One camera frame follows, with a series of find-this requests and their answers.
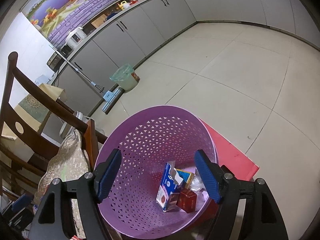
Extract wooden cutting board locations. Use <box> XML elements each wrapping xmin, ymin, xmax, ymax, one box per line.
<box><xmin>91</xmin><ymin>15</ymin><xmax>108</xmax><ymax>28</ymax></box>

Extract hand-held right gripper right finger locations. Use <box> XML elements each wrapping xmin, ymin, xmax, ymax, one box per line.
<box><xmin>194</xmin><ymin>149</ymin><xmax>292</xmax><ymax>240</ymax></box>

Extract teal yellow box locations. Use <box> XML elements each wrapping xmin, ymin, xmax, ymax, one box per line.
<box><xmin>176</xmin><ymin>169</ymin><xmax>195</xmax><ymax>189</ymax></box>

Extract lavender field wall poster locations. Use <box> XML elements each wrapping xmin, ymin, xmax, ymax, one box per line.
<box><xmin>21</xmin><ymin>0</ymin><xmax>133</xmax><ymax>44</ymax></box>

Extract black countertop appliance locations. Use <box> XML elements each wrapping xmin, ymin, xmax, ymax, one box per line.
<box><xmin>47</xmin><ymin>52</ymin><xmax>63</xmax><ymax>72</ymax></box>

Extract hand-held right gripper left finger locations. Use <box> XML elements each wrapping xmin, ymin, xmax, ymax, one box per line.
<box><xmin>27</xmin><ymin>149</ymin><xmax>123</xmax><ymax>240</ymax></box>

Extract red cardboard box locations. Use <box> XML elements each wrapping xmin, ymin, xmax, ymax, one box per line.
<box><xmin>176</xmin><ymin>189</ymin><xmax>199</xmax><ymax>213</ymax></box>

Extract small white bin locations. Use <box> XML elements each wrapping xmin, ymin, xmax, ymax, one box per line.
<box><xmin>73</xmin><ymin>111</ymin><xmax>88</xmax><ymax>122</ymax></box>

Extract white plastic bucket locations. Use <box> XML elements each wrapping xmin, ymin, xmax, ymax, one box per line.
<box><xmin>59</xmin><ymin>121</ymin><xmax>77</xmax><ymax>141</ymax></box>

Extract clear plastic wrapper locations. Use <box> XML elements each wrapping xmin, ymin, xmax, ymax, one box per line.
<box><xmin>189</xmin><ymin>170</ymin><xmax>210</xmax><ymax>212</ymax></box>

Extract white rice cooker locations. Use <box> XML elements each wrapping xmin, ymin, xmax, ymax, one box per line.
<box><xmin>65</xmin><ymin>27</ymin><xmax>87</xmax><ymax>49</ymax></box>

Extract grey kitchen cabinets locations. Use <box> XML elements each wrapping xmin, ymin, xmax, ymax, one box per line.
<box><xmin>54</xmin><ymin>0</ymin><xmax>320</xmax><ymax>115</ymax></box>

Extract table with beige cover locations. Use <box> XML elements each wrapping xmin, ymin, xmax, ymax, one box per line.
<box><xmin>14</xmin><ymin>82</ymin><xmax>75</xmax><ymax>135</ymax></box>

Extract blue white carton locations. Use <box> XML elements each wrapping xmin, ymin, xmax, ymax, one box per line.
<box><xmin>156</xmin><ymin>162</ymin><xmax>184</xmax><ymax>212</ymax></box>

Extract purple plastic basket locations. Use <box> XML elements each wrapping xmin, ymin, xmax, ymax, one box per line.
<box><xmin>94</xmin><ymin>105</ymin><xmax>218</xmax><ymax>239</ymax></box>

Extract bucket with green bag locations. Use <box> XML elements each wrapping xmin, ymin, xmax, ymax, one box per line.
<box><xmin>109</xmin><ymin>64</ymin><xmax>141</xmax><ymax>92</ymax></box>

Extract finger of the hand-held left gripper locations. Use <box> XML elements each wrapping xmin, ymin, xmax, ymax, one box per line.
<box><xmin>10</xmin><ymin>193</ymin><xmax>34</xmax><ymax>213</ymax></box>

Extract blue flat mop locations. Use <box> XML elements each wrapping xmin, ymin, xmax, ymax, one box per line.
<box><xmin>48</xmin><ymin>43</ymin><xmax>123</xmax><ymax>115</ymax></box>

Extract wooden chair with holed slat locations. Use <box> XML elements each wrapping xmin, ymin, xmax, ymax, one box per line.
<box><xmin>0</xmin><ymin>52</ymin><xmax>110</xmax><ymax>205</ymax></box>

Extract quilted patterned blanket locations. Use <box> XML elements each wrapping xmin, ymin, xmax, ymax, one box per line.
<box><xmin>34</xmin><ymin>129</ymin><xmax>91</xmax><ymax>205</ymax></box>

